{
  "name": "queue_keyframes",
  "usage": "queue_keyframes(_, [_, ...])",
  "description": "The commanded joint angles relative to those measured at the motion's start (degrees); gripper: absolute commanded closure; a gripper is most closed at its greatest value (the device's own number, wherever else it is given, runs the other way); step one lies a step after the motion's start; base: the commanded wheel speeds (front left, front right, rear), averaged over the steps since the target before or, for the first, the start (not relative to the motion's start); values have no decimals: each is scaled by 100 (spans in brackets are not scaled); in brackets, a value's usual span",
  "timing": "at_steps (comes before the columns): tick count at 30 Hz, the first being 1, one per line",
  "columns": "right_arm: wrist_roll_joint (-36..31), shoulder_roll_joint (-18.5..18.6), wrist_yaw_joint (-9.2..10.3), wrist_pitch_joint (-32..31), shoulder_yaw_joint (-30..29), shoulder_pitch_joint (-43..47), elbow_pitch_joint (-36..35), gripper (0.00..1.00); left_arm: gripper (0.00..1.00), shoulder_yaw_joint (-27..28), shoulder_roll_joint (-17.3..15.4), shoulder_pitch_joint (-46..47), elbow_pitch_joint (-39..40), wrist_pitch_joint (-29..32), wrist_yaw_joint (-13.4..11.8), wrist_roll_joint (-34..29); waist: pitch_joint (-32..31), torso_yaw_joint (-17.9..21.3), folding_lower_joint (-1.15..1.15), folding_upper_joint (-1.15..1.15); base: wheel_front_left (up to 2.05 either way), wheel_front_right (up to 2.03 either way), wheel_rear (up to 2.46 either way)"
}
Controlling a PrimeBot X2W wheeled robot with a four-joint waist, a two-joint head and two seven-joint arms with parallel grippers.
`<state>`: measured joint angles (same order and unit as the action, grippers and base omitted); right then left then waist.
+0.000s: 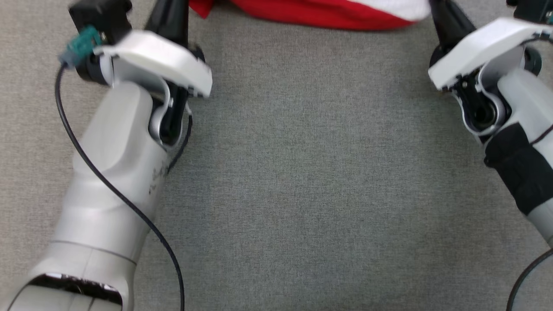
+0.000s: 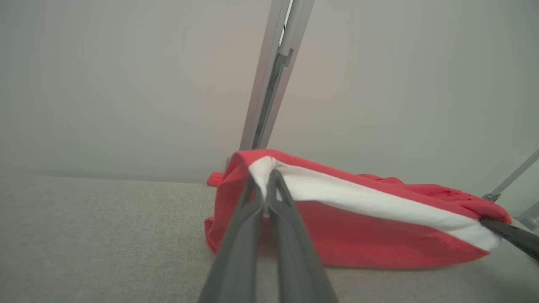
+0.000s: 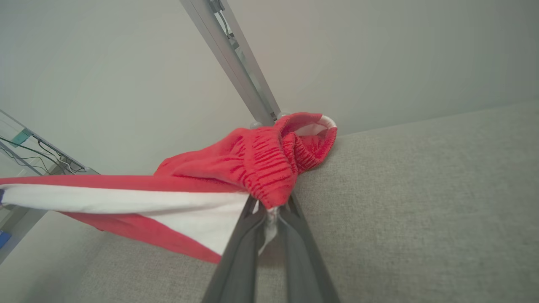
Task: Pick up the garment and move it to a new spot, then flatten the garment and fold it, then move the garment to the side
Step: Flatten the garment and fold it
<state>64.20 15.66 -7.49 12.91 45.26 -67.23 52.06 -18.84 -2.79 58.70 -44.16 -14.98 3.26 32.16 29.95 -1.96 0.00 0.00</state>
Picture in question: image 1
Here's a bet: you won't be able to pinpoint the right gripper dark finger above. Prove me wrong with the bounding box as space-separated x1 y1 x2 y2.
430 0 476 46

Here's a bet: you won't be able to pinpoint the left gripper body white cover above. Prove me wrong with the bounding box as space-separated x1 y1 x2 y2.
77 29 213 98

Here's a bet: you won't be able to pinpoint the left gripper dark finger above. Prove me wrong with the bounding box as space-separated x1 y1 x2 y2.
145 0 189 44

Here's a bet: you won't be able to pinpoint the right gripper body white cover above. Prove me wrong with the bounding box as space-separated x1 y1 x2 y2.
428 17 553 92

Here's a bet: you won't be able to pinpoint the red Bulls shorts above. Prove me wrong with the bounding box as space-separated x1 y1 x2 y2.
189 0 431 31

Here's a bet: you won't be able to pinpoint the teal left cable connector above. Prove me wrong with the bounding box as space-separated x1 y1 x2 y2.
58 25 103 68

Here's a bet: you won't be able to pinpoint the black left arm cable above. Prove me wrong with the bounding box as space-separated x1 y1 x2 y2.
54 64 186 311

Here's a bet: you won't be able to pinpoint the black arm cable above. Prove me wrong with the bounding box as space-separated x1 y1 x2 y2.
54 64 186 311
506 248 553 311

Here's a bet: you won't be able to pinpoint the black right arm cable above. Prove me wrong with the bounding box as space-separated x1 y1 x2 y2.
506 248 553 311

